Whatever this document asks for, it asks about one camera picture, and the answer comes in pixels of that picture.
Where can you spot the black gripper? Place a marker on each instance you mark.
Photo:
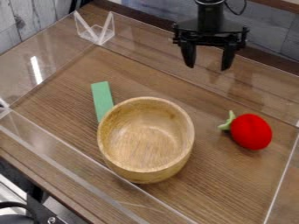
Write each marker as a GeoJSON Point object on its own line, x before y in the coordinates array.
{"type": "Point", "coordinates": [210, 30]}

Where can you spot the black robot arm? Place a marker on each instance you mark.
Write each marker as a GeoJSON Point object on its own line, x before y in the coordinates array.
{"type": "Point", "coordinates": [210, 30]}

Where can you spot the green flat stick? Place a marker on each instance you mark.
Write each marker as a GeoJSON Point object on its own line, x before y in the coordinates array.
{"type": "Point", "coordinates": [102, 97]}

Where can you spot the brown wooden bowl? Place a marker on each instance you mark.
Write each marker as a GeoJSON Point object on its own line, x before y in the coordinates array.
{"type": "Point", "coordinates": [146, 136]}

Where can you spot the red toy strawberry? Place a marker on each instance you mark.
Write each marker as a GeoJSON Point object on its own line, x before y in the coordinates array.
{"type": "Point", "coordinates": [250, 130]}

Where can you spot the black metal stand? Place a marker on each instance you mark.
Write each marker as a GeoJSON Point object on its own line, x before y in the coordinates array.
{"type": "Point", "coordinates": [45, 214]}

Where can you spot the clear acrylic corner bracket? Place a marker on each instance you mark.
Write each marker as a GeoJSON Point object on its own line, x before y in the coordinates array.
{"type": "Point", "coordinates": [97, 34]}

